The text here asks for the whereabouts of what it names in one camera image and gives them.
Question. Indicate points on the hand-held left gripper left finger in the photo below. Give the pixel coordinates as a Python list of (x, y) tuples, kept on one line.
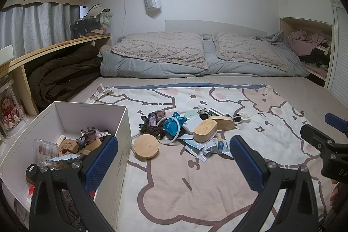
[(102, 161)]

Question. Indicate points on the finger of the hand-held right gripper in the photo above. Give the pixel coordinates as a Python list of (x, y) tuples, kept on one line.
[(337, 122), (316, 138)]

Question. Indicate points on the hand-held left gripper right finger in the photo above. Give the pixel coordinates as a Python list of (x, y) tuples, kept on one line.
[(244, 161)]

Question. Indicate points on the oval wooden box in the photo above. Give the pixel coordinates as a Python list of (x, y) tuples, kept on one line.
[(221, 123), (205, 131)]

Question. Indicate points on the white cardboard storage box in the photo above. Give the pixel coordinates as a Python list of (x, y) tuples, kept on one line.
[(70, 117)]

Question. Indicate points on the person's right hand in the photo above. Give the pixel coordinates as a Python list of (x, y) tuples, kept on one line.
[(335, 194)]

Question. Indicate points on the purple crochet toy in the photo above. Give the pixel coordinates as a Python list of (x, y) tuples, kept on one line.
[(93, 135)]

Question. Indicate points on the stamped wooden piece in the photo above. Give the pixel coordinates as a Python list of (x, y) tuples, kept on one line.
[(67, 147)]

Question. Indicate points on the round wooden lid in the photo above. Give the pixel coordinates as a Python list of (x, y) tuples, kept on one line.
[(146, 147)]

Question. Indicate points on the clear nail tip case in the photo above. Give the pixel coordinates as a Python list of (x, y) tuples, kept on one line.
[(45, 149)]

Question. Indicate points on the cartoon printed blanket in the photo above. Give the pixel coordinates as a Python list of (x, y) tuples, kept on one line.
[(190, 194)]

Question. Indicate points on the white louvre door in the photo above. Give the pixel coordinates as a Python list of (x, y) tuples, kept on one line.
[(338, 58)]

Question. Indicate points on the white flat pouch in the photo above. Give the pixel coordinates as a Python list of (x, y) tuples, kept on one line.
[(191, 124)]

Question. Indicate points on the small black lid jar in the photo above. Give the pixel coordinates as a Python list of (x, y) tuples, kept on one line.
[(31, 172)]

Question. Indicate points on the mint green round case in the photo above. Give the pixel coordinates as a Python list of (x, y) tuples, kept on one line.
[(191, 114)]

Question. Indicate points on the pink tape roll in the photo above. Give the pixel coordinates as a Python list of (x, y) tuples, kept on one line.
[(160, 113)]

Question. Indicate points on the blue snack packet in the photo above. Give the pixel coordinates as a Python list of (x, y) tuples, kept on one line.
[(171, 124)]

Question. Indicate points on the pile of pink clothes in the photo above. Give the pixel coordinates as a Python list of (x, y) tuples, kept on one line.
[(307, 41)]

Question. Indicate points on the folded brown blanket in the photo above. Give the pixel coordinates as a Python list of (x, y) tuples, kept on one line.
[(65, 74)]

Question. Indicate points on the doll in clear box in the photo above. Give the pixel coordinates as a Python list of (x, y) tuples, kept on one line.
[(9, 112)]

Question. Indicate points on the beige knitted pillow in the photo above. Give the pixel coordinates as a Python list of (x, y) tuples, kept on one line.
[(247, 51), (160, 50)]

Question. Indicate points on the grey duvet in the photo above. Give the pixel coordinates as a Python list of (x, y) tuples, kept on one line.
[(163, 69)]

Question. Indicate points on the curved wooden shelf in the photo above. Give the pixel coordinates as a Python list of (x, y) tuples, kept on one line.
[(54, 45)]

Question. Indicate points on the black bag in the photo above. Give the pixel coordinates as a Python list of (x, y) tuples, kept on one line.
[(84, 25)]

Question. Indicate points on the white headboard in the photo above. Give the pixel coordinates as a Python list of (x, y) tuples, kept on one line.
[(190, 25)]

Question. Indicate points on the white visor cap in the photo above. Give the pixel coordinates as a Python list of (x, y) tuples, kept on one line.
[(95, 10)]

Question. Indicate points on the grey curtain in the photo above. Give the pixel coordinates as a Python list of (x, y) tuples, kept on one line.
[(35, 25)]

